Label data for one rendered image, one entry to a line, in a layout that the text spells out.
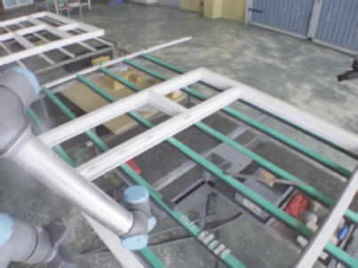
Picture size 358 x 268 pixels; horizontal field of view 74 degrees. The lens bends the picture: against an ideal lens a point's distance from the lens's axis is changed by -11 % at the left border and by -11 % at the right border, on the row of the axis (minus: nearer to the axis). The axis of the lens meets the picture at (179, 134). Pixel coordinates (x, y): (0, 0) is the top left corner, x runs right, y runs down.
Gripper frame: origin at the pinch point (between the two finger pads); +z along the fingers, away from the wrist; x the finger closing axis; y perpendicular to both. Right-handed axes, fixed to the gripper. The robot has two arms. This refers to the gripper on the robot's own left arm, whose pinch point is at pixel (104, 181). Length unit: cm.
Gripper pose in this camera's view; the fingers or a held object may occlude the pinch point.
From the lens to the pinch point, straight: 128.8
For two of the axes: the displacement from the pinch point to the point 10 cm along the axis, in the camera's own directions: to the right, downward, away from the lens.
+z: -6.8, -4.4, 5.8
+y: 0.0, 8.0, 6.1
